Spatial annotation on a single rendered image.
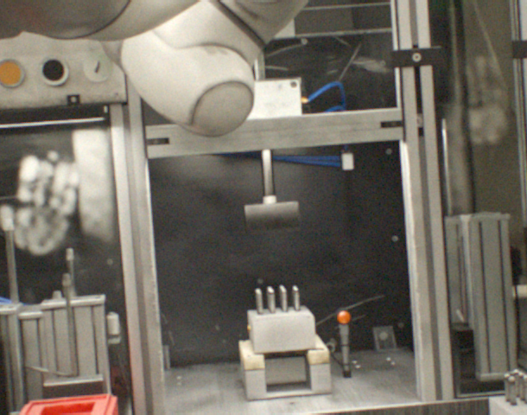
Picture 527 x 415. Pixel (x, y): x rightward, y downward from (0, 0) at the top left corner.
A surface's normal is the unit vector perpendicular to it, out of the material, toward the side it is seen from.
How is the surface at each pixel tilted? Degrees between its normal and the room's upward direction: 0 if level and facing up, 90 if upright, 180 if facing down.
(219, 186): 90
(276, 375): 90
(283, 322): 90
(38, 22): 173
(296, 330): 90
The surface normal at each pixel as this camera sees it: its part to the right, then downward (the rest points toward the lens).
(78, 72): 0.07, 0.05
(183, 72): -0.43, -0.19
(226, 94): 0.50, 0.45
